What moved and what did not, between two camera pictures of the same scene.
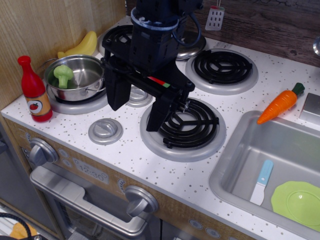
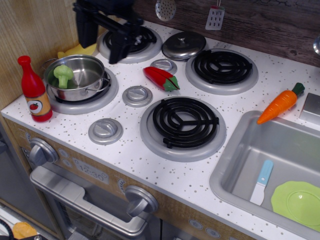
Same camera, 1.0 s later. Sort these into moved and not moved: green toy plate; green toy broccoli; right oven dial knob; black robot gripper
Moved: black robot gripper
Not moved: right oven dial knob; green toy broccoli; green toy plate
